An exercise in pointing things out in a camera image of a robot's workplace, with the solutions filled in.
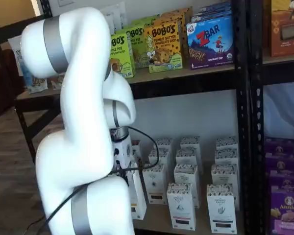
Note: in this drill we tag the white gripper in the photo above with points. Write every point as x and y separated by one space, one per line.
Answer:
123 151

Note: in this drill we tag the white pantry box yellow strip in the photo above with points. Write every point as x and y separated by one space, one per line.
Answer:
154 186
139 195
164 143
159 156

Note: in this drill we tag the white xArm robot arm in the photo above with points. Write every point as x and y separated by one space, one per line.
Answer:
83 73

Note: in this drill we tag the tan low shelf board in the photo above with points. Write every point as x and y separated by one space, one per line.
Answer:
156 215

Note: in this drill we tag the white pantry box pink strip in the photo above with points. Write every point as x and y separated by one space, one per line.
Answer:
189 143
188 157
186 173
181 210

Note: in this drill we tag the white pantry box dark strip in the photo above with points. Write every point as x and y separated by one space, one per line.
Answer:
220 213
226 143
226 156
224 175

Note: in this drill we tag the tan high shelf board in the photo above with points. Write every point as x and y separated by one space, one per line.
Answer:
161 76
284 60

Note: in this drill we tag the green Bobo's apple pie box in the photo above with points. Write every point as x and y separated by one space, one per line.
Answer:
147 20
121 58
138 46

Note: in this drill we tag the yellow Bobo's peanut butter box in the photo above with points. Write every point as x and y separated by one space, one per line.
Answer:
163 46
178 16

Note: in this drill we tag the purple Annie's box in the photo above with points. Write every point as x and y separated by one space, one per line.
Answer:
281 161
287 215
279 147
286 178

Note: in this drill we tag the blue ZBar box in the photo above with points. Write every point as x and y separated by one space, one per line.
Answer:
210 44
210 12

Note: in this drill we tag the orange brown snack box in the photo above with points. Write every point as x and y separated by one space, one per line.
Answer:
287 27

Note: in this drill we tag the white granola pouch blue label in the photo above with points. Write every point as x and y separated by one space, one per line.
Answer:
34 83

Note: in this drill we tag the black metal shelving frame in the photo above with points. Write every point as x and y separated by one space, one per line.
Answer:
242 122
257 147

